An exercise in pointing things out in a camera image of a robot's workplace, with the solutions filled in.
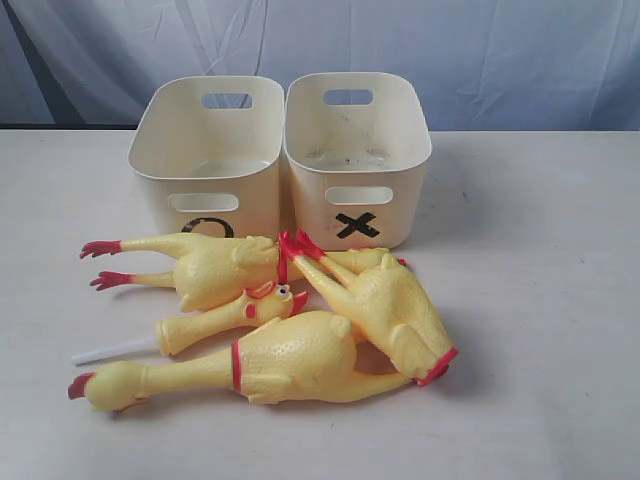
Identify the large yellow rubber chicken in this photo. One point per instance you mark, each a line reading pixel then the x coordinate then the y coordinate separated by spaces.
pixel 310 356

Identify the cream bin marked O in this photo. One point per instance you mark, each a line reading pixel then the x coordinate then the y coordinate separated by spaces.
pixel 206 154

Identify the cream bin marked X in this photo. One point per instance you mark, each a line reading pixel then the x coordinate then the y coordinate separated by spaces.
pixel 358 145

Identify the headless yellow rubber chicken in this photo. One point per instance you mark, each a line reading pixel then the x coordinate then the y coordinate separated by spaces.
pixel 395 310

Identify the severed rubber chicken head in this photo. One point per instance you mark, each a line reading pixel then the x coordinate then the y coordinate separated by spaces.
pixel 253 308

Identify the whole yellow rubber chicken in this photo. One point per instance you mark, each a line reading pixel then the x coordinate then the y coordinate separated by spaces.
pixel 211 271

